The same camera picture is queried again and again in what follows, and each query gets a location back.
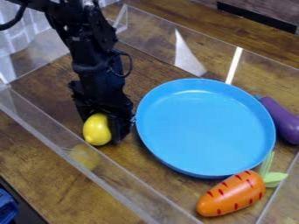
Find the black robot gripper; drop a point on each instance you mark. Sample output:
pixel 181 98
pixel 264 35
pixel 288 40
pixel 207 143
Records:
pixel 97 94

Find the purple toy eggplant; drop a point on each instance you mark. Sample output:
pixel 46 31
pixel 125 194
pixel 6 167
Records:
pixel 285 121

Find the yellow toy lemon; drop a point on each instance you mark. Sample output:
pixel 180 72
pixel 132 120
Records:
pixel 94 130

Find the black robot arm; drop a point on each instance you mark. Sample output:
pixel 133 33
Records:
pixel 89 37

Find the orange toy carrot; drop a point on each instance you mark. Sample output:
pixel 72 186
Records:
pixel 240 190

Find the clear acrylic enclosure wall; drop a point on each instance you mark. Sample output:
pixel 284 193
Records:
pixel 78 184

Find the blue object at corner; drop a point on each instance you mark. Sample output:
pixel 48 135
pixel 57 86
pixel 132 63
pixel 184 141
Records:
pixel 8 207

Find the blue round tray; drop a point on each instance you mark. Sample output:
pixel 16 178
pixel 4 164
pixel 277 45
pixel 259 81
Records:
pixel 205 128

